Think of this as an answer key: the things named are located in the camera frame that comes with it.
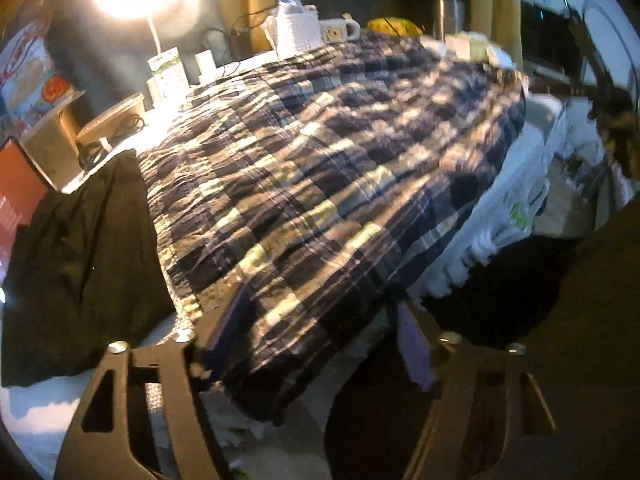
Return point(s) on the white green milk carton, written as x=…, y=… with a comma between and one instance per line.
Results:
x=168, y=78

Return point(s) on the cardboard box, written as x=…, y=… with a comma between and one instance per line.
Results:
x=51, y=144

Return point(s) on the snack bag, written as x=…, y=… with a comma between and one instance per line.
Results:
x=31, y=85

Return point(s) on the blue yellow plaid pants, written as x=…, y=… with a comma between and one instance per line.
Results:
x=325, y=184

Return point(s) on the white bear mug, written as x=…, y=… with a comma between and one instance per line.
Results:
x=335, y=30

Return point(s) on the white charger adapter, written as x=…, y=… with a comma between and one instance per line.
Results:
x=207, y=66

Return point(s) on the white perforated plastic basket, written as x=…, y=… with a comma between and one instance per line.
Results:
x=292, y=29

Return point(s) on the black garment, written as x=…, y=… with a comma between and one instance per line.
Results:
x=83, y=273

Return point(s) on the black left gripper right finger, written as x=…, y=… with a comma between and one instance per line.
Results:
x=454, y=368

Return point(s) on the beige plastic container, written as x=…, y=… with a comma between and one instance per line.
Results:
x=107, y=124

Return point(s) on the white plastic bag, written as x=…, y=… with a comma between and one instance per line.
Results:
x=506, y=211

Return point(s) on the steel thermos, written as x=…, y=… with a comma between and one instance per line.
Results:
x=449, y=18

